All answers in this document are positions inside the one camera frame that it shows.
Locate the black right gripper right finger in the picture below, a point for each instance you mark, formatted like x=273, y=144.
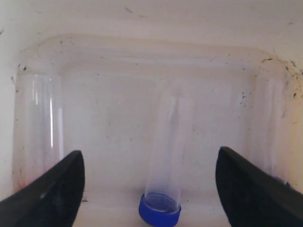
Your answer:
x=251, y=197

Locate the clear tube blue cap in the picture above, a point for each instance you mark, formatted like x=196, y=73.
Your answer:
x=160, y=204

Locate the clear tube orange cap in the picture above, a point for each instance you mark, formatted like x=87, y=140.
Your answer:
x=268, y=127
x=38, y=133

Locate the cream plastic bin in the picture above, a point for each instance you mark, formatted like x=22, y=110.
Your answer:
x=117, y=57

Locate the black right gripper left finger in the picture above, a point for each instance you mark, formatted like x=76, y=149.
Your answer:
x=52, y=200

